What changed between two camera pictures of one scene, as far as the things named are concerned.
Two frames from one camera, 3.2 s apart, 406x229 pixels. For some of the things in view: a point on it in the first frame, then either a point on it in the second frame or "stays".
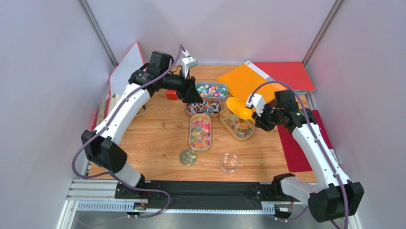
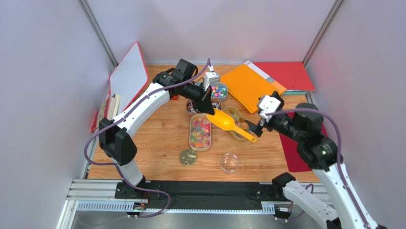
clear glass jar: x=228 y=163 stays
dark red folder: x=296 y=158 stays
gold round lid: x=188 y=157 stays
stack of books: x=105 y=107 stays
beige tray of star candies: x=200 y=132 stays
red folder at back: x=295 y=74 stays
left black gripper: x=188 y=93 to x=204 y=102
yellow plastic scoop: x=239 y=108 to x=224 y=121
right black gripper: x=264 y=119 to x=260 y=127
